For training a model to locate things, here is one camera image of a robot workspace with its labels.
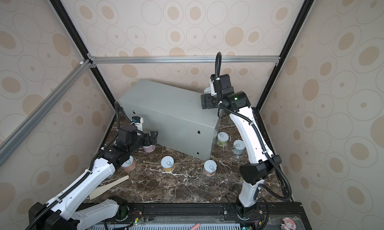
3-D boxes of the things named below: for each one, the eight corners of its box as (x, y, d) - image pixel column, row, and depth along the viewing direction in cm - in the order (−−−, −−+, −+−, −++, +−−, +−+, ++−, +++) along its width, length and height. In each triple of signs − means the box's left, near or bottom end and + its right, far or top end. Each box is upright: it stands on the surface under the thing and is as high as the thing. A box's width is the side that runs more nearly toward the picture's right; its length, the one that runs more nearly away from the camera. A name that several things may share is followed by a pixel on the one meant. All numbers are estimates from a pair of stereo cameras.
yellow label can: (161, 172, 89) (159, 168, 84) (163, 160, 94) (161, 155, 89) (173, 172, 89) (172, 168, 84) (174, 160, 94) (173, 155, 89)
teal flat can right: (233, 154, 97) (235, 149, 92) (231, 144, 101) (233, 139, 97) (243, 154, 97) (246, 149, 92) (241, 144, 101) (243, 139, 97)
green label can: (217, 146, 101) (218, 140, 95) (216, 137, 105) (217, 131, 100) (228, 146, 101) (229, 140, 95) (226, 137, 105) (228, 131, 100)
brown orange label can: (204, 176, 88) (204, 172, 83) (203, 164, 93) (204, 159, 88) (216, 176, 88) (217, 172, 83) (215, 164, 93) (216, 159, 88)
